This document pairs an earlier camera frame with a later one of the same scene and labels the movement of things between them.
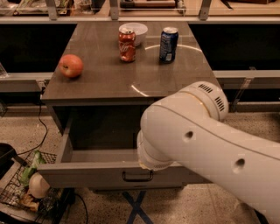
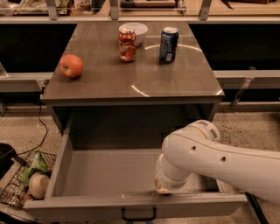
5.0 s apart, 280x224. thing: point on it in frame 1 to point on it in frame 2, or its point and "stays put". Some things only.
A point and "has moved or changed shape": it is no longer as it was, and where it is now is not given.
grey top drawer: x=108 y=168 has moved or changed shape
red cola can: x=127 y=45 stays put
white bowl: x=139 y=30 stays put
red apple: x=71 y=65 stays put
